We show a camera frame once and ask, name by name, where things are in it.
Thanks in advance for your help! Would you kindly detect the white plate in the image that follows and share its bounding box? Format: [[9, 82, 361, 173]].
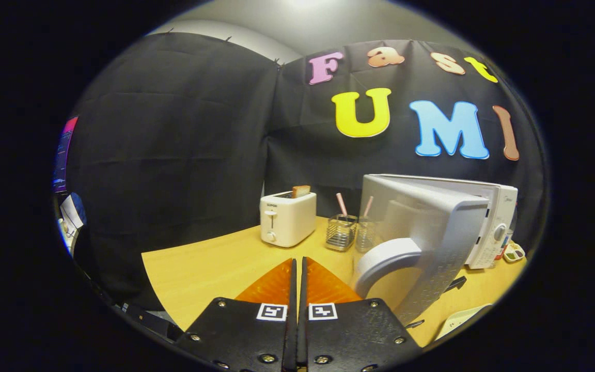
[[434, 304, 493, 340]]

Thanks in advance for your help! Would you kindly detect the white microwave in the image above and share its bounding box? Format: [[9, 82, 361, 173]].
[[350, 174, 519, 329]]

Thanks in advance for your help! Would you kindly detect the clear plastic water bottle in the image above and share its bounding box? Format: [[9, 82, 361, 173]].
[[494, 207, 518, 260]]

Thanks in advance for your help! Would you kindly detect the computer monitor screen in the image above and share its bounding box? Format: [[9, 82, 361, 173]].
[[52, 116, 79, 194]]

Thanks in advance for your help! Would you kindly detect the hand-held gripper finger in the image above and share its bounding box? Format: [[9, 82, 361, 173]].
[[175, 257, 298, 372], [300, 256, 423, 372]]

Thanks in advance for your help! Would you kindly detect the white toaster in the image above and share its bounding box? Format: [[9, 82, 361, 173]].
[[260, 191, 317, 248]]

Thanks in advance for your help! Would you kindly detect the white divided bean dish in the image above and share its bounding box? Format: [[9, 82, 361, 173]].
[[503, 243, 526, 263]]

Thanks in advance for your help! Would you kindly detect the white paper object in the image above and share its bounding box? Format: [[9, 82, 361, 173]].
[[59, 193, 87, 256]]

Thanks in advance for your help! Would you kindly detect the wire mesh holder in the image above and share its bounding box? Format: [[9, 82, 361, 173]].
[[325, 214, 358, 252]]

